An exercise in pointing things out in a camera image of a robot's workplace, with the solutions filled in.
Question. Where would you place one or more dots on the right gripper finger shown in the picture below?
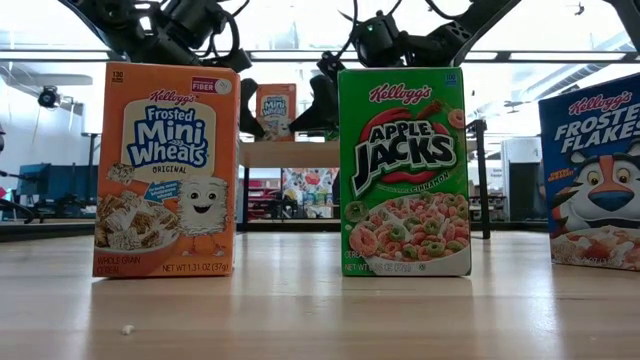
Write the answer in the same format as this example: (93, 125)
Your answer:
(322, 110)

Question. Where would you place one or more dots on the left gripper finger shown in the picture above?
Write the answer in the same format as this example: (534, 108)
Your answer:
(249, 100)

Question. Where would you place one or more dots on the orange Frosted Mini Wheats box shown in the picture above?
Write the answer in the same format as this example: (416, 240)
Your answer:
(165, 150)
(275, 112)

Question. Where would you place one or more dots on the green Apple Jacks box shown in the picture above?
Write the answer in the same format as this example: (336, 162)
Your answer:
(405, 225)

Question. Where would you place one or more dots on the blue Frosted Flakes box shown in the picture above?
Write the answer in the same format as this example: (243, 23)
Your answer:
(595, 150)

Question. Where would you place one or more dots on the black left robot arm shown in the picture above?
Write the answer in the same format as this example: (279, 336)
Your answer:
(115, 30)

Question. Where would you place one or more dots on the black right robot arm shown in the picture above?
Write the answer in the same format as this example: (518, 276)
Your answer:
(450, 42)

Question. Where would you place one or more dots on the floral patterned cloth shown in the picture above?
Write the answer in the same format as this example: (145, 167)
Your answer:
(310, 187)

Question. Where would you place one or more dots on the red storage rack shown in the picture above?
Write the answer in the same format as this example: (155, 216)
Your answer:
(262, 197)

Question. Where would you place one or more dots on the white cabinet with black panel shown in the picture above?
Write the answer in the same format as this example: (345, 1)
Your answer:
(520, 150)

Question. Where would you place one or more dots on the blue partition panel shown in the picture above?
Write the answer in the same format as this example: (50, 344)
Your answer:
(60, 180)

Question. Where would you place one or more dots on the LED light bar beam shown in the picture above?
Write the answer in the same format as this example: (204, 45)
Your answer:
(550, 56)

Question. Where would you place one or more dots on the small black hanging fixture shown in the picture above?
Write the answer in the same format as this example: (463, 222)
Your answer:
(580, 8)

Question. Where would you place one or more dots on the small white crumb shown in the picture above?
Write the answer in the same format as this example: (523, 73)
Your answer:
(127, 330)

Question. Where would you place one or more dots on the wooden shelf with black frame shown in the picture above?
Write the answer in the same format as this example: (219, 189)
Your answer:
(290, 155)

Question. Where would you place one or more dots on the black dome camera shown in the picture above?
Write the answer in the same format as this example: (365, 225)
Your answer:
(48, 97)

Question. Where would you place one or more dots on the white air duct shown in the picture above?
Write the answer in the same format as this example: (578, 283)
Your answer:
(45, 80)

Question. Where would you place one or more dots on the black table edge rail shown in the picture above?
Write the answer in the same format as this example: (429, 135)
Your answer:
(45, 232)

